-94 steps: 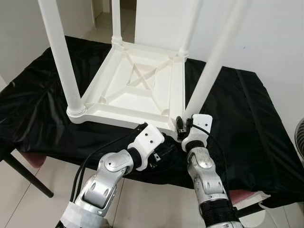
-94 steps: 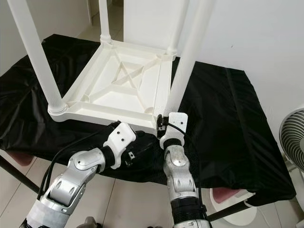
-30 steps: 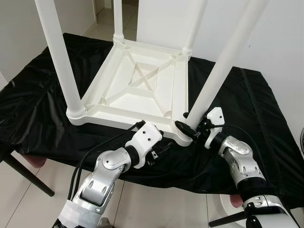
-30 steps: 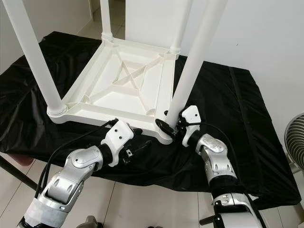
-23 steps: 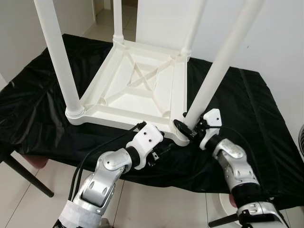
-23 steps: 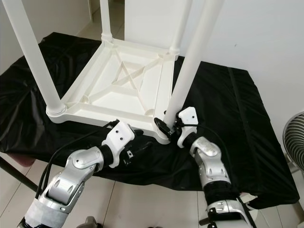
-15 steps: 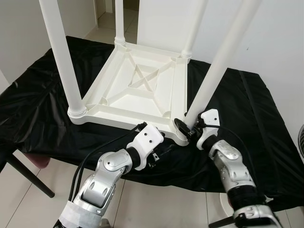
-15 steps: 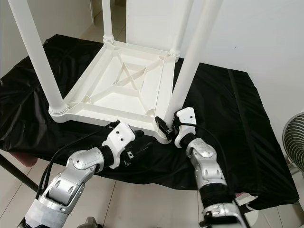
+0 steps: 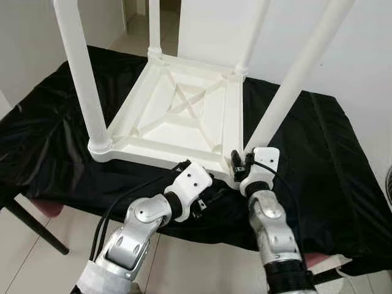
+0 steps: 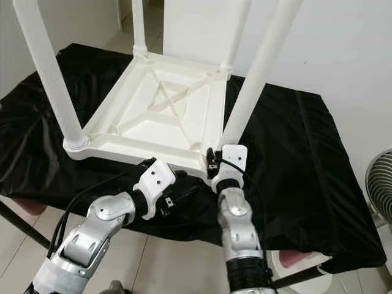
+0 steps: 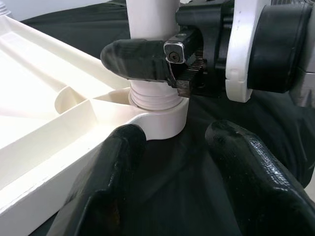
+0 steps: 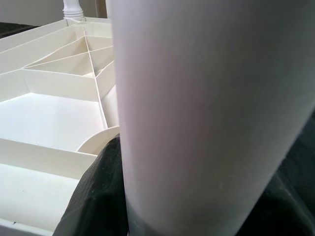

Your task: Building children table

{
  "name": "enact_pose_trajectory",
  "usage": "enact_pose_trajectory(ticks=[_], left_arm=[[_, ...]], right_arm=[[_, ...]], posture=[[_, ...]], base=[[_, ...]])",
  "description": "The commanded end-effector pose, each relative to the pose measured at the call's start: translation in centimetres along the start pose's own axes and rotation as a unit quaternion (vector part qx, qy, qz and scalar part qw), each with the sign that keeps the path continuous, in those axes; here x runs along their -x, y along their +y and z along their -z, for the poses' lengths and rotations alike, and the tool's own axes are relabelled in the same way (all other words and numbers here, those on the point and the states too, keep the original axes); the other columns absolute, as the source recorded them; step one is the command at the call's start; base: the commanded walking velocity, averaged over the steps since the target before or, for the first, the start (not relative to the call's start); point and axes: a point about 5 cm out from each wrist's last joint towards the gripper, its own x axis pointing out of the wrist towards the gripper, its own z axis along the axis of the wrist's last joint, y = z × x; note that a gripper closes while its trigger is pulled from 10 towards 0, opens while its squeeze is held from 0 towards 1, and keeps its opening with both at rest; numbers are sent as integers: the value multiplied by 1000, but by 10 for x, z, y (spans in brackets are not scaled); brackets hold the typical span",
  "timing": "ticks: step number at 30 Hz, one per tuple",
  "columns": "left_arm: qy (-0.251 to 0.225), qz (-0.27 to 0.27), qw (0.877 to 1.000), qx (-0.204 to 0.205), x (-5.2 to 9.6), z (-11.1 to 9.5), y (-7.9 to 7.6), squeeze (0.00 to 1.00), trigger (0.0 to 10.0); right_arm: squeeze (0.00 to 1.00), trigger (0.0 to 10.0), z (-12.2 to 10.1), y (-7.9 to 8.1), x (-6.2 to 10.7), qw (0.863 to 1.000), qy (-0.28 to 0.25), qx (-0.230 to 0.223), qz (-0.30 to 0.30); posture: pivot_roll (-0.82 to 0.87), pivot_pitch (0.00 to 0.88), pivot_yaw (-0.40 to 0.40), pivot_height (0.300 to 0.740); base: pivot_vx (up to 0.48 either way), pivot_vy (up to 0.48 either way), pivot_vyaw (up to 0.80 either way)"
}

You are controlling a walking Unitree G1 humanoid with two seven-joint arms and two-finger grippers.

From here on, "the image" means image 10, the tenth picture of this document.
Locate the white plastic table top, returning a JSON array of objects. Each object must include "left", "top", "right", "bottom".
[{"left": 62, "top": 48, "right": 233, "bottom": 184}]

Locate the white plastic table leg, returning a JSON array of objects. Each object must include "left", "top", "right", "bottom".
[
  {"left": 219, "top": 0, "right": 252, "bottom": 73},
  {"left": 219, "top": 0, "right": 304, "bottom": 149},
  {"left": 132, "top": 0, "right": 149, "bottom": 57},
  {"left": 13, "top": 0, "right": 89, "bottom": 151}
]

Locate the black tablecloth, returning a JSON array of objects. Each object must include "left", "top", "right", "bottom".
[{"left": 0, "top": 43, "right": 386, "bottom": 273}]

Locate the grey robot left foot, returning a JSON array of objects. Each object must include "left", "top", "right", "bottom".
[{"left": 107, "top": 281, "right": 126, "bottom": 294}]

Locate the pink plastic object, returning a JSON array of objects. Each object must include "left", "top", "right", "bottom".
[{"left": 279, "top": 250, "right": 313, "bottom": 268}]

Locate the white round plastic object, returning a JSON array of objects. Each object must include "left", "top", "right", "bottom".
[{"left": 273, "top": 254, "right": 331, "bottom": 293}]

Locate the white standing fan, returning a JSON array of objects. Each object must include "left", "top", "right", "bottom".
[{"left": 366, "top": 153, "right": 392, "bottom": 224}]

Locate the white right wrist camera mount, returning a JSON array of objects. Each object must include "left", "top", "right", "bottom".
[{"left": 211, "top": 144, "right": 249, "bottom": 192}]

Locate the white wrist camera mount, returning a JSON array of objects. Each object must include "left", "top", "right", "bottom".
[
  {"left": 211, "top": 144, "right": 249, "bottom": 192},
  {"left": 134, "top": 159, "right": 176, "bottom": 220}
]

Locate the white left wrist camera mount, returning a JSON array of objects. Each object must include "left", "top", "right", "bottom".
[{"left": 134, "top": 159, "right": 176, "bottom": 220}]

